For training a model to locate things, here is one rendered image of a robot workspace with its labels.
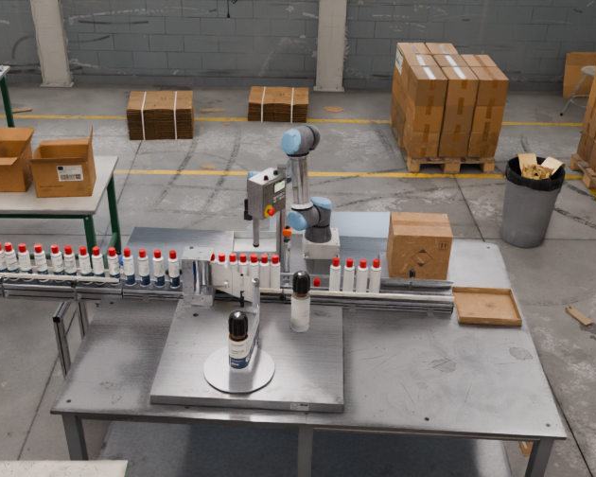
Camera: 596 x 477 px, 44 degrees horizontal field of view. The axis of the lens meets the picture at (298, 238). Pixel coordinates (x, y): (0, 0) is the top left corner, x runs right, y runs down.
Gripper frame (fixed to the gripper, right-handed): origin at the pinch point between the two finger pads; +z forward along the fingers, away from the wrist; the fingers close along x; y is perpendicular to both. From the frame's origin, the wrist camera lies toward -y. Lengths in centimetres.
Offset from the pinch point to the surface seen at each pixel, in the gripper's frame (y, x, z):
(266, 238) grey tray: -5.3, -0.7, 3.1
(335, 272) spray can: -43, 61, 3
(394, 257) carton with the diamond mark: -74, 38, 1
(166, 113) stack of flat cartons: 114, -328, -38
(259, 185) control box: -6, 71, -40
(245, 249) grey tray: 5.6, 9.9, 6.7
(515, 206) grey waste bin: -187, -153, 11
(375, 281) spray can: -62, 59, 8
